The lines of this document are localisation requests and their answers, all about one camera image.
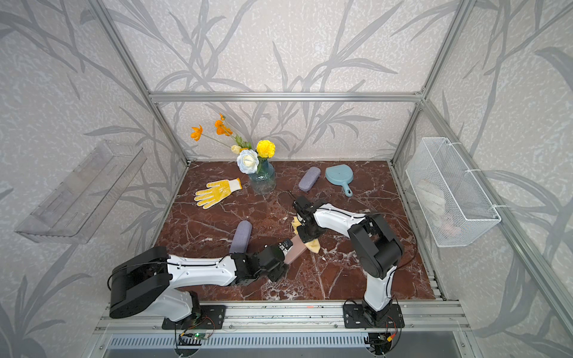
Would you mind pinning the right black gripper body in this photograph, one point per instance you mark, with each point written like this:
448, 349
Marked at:
307, 236

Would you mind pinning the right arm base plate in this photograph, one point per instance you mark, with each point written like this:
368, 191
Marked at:
363, 316

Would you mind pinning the yellow work glove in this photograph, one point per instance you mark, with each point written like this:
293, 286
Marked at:
216, 192

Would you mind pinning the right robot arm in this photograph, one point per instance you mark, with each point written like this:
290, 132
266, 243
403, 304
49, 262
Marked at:
378, 249

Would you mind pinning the yellow microfiber cloth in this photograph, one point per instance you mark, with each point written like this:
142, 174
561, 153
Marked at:
313, 246

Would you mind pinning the teal hand mirror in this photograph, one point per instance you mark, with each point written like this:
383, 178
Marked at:
341, 175

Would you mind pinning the pink eyeglass case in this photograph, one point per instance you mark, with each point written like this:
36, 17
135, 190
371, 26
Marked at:
297, 249

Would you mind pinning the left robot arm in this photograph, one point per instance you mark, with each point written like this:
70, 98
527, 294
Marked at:
151, 282

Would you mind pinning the clear acrylic wall shelf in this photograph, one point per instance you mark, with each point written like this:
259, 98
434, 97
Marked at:
72, 213

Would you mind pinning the glass vase with flowers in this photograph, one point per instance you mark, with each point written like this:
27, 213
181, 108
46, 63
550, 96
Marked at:
250, 159

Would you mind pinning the lavender eyeglass case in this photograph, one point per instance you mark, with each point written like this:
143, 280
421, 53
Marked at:
241, 238
309, 179

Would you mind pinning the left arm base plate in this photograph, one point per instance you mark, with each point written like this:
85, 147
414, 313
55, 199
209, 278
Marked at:
206, 317

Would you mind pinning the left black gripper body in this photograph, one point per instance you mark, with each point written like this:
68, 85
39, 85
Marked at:
274, 274

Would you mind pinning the white wire mesh basket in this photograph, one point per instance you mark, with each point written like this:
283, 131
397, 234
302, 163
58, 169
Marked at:
455, 206

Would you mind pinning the aluminium mounting rail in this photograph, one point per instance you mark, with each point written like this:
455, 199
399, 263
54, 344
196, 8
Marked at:
301, 316

